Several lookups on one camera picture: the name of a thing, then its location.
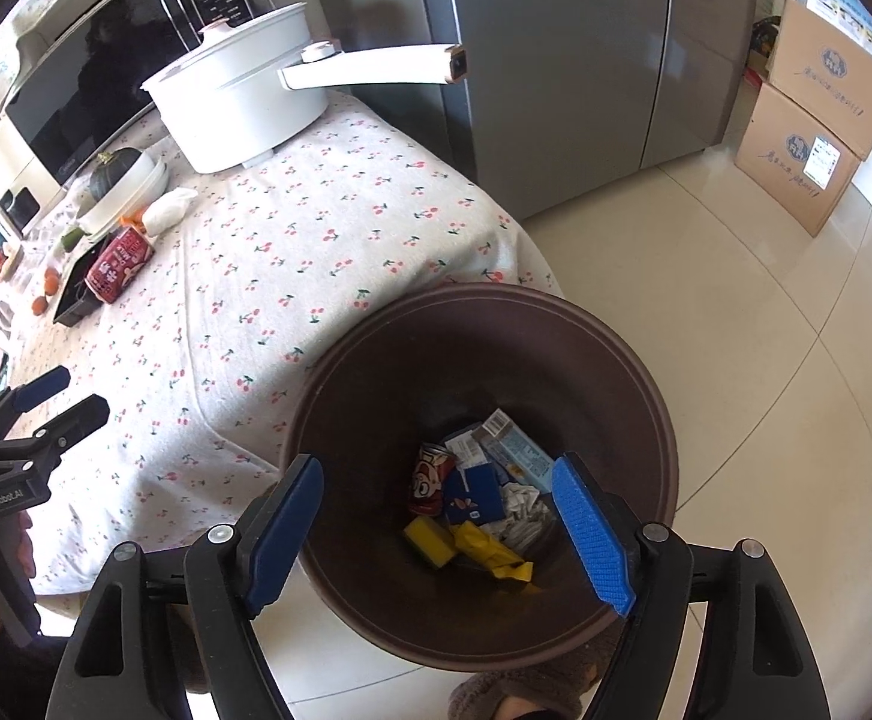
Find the yellow snack wrapper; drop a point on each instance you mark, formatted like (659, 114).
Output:
(488, 551)

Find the red snack cup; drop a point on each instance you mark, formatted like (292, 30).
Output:
(432, 472)

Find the grey refrigerator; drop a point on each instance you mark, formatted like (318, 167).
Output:
(556, 52)

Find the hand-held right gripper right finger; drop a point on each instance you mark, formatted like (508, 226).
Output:
(593, 532)

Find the brown fuzzy slipper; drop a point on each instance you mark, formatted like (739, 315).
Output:
(526, 690)

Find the black plastic box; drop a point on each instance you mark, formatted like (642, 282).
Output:
(76, 296)

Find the small orange fruit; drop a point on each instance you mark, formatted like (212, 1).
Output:
(39, 305)
(51, 281)

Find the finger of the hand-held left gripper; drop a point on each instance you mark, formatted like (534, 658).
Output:
(69, 424)
(39, 388)

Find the yellow green sponge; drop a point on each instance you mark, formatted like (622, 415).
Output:
(430, 540)

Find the white tissue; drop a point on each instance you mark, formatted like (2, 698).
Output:
(522, 514)

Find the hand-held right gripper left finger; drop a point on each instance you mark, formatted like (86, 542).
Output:
(282, 540)

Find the white electric pot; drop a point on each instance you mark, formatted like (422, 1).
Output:
(233, 105)

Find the black microwave oven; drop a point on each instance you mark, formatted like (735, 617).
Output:
(106, 60)

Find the green pumpkin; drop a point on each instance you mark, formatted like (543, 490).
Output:
(114, 172)

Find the small green vegetable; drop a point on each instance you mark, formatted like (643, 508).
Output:
(70, 238)

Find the dark blue snack box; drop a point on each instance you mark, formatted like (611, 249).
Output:
(477, 499)

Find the cherry print tablecloth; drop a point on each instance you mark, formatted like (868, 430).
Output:
(293, 225)

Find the light blue milk carton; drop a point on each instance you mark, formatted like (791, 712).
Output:
(518, 454)

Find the white air fryer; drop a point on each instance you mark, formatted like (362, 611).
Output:
(20, 199)

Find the brown plastic bin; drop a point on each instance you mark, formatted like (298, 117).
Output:
(406, 367)

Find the cardboard box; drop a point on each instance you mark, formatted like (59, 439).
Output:
(829, 75)
(788, 165)

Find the white bowl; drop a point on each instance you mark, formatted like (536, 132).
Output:
(125, 199)

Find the crumpled white bag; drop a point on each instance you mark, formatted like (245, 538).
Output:
(170, 210)

